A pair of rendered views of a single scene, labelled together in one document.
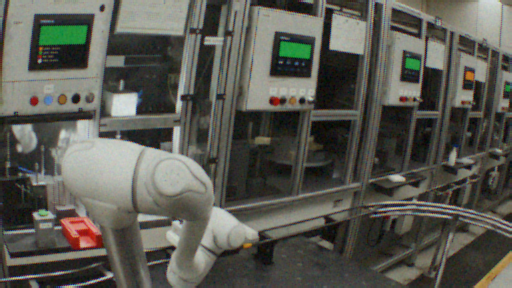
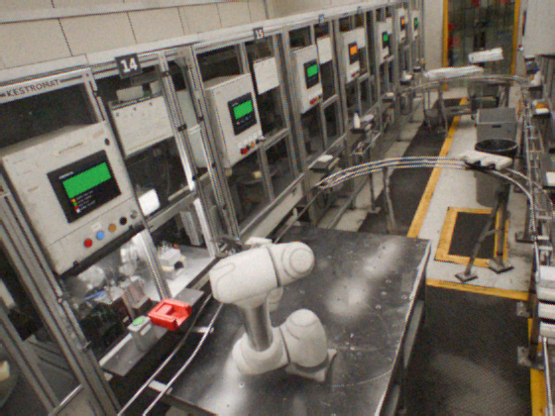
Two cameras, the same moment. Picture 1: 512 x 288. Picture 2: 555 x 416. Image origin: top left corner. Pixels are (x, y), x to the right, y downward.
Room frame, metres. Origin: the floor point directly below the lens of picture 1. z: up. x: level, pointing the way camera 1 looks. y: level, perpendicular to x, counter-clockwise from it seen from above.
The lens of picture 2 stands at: (-0.08, 0.42, 2.07)
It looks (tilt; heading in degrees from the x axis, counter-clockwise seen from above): 25 degrees down; 344
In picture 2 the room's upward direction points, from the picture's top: 11 degrees counter-clockwise
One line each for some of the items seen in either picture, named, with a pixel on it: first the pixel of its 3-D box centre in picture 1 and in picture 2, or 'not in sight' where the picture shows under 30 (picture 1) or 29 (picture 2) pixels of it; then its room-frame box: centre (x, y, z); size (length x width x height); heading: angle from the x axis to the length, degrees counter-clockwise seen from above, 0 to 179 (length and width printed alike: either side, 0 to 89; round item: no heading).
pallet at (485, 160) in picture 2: not in sight; (482, 161); (2.07, -1.83, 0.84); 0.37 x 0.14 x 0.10; 10
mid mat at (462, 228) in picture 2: not in sight; (473, 234); (2.32, -2.03, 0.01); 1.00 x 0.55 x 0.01; 132
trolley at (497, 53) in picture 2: not in sight; (485, 78); (5.55, -5.43, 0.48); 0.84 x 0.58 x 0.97; 140
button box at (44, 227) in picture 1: (43, 227); (141, 332); (1.38, 0.72, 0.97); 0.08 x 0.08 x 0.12; 42
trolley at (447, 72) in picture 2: not in sight; (452, 96); (5.01, -4.21, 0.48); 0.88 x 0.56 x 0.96; 60
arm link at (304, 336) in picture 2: not in sight; (304, 335); (1.13, 0.08, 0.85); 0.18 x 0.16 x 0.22; 84
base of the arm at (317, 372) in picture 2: not in sight; (312, 354); (1.14, 0.05, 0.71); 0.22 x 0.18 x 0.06; 132
